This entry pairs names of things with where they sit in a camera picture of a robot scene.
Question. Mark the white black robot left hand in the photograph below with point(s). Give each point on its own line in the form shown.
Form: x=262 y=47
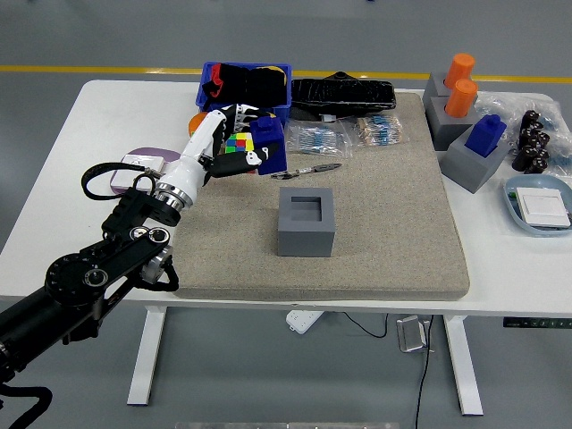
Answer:
x=192 y=156

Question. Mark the blue square seal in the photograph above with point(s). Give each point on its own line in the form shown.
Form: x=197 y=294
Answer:
x=275 y=143
x=485 y=136

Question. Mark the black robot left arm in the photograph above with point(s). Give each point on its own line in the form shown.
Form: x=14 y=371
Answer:
x=80 y=277

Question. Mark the grey seal holder block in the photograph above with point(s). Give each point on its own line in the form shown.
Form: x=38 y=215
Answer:
x=465 y=167
x=432 y=89
x=442 y=129
x=304 y=241

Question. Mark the orange cylindrical seal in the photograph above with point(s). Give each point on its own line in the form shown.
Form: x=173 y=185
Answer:
x=460 y=67
x=460 y=98

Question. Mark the orange fruit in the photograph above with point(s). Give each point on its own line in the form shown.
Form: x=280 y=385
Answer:
x=194 y=125

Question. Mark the purple tray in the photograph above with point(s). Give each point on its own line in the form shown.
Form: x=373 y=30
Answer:
x=152 y=152

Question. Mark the colourful puzzle cube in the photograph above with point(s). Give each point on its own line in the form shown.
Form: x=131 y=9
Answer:
x=239 y=143

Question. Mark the black cloth with red trim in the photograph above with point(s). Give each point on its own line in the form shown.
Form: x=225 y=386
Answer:
x=250 y=87

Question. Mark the blue plastic bin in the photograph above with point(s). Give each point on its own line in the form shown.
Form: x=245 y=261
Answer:
x=241 y=71

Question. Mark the yellow item in bin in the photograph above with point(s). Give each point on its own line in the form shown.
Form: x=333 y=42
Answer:
x=272 y=68

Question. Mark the clear bag of blue resistors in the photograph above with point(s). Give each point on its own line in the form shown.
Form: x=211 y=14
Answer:
x=313 y=138

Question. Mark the black silver pocket tool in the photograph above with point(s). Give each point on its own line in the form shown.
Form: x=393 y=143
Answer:
x=322 y=168

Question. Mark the small white connector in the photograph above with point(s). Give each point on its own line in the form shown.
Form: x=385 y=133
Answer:
x=328 y=118

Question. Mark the clear bag of mixed resistors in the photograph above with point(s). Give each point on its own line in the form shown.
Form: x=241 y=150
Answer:
x=380 y=129

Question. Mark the white power strip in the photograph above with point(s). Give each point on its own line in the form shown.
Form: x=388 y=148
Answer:
x=301 y=321

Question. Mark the grey-brown mat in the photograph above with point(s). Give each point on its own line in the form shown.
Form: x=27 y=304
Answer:
x=380 y=223

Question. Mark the white table leg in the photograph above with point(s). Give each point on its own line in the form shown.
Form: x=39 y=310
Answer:
x=462 y=366
x=147 y=357

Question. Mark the silver metal foot pedal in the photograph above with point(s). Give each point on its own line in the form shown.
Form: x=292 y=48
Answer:
x=411 y=335

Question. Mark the clear plastic bag of parts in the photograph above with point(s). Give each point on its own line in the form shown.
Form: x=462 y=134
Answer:
x=496 y=105

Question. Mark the dark brown capacitor cylinder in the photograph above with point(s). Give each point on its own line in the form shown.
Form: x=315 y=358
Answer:
x=526 y=136
x=522 y=157
x=538 y=163
x=531 y=120
x=541 y=139

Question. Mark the light blue tray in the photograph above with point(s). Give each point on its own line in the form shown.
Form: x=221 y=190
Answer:
x=536 y=181

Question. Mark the black table control panel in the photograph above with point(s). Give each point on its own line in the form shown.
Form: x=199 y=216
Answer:
x=536 y=322

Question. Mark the white wall socket panel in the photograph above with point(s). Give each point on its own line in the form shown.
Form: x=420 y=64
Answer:
x=134 y=163

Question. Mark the white wall switch panel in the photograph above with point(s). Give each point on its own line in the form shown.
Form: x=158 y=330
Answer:
x=543 y=205

